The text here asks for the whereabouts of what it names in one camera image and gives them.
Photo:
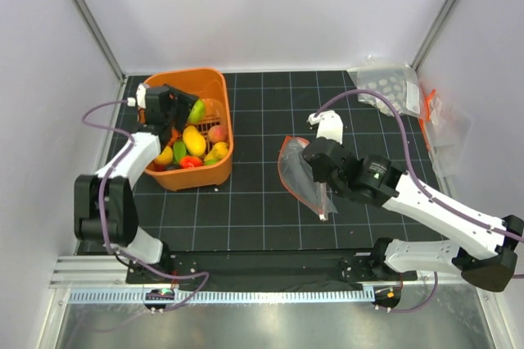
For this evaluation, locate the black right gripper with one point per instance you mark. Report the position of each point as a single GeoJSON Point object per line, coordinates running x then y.
{"type": "Point", "coordinates": [317, 178]}

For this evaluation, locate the black grid cutting mat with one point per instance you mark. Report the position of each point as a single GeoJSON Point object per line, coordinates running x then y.
{"type": "Point", "coordinates": [252, 211]}

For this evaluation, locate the white slotted cable duct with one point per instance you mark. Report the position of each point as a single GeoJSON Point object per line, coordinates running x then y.
{"type": "Point", "coordinates": [165, 296]}

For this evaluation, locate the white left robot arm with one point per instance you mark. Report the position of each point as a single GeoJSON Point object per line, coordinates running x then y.
{"type": "Point", "coordinates": [104, 207]}

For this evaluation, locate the yellow toy mango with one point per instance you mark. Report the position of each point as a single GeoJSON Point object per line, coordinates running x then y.
{"type": "Point", "coordinates": [194, 141]}

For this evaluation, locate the spare clear orange-zip bags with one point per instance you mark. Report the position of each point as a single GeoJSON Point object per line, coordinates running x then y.
{"type": "Point", "coordinates": [445, 129]}

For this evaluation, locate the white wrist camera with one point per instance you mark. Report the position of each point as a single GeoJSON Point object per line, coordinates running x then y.
{"type": "Point", "coordinates": [328, 125]}
{"type": "Point", "coordinates": [138, 101]}

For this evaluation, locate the bag of white pieces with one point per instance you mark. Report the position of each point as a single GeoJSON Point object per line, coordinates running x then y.
{"type": "Point", "coordinates": [396, 81]}

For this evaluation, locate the pink toy peach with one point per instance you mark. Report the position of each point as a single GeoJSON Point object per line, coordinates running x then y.
{"type": "Point", "coordinates": [218, 134]}

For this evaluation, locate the red toy tomato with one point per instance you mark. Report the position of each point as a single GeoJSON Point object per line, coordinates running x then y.
{"type": "Point", "coordinates": [190, 162]}

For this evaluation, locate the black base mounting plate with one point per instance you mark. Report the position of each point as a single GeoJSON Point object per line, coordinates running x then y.
{"type": "Point", "coordinates": [287, 271]}

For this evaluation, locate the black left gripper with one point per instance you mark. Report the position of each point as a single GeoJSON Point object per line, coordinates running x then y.
{"type": "Point", "coordinates": [184, 103]}

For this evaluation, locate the green toy apple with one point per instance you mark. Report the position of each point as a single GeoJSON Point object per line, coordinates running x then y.
{"type": "Point", "coordinates": [197, 113]}

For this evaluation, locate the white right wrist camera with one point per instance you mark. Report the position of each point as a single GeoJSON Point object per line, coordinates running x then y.
{"type": "Point", "coordinates": [328, 125]}

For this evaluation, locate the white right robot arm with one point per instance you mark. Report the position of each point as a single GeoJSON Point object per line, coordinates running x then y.
{"type": "Point", "coordinates": [478, 247]}

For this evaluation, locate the orange plastic basket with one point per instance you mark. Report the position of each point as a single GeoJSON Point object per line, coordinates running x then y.
{"type": "Point", "coordinates": [210, 86]}

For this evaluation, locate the green toy pepper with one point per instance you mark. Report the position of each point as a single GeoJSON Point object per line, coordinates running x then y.
{"type": "Point", "coordinates": [179, 151]}

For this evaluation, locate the yellow toy pear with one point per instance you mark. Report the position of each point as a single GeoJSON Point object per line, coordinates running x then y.
{"type": "Point", "coordinates": [218, 152]}

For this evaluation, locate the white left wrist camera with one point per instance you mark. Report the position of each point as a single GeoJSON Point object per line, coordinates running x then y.
{"type": "Point", "coordinates": [138, 101]}

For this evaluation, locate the clear orange-zip bag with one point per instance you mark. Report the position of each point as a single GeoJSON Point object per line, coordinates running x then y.
{"type": "Point", "coordinates": [296, 177]}

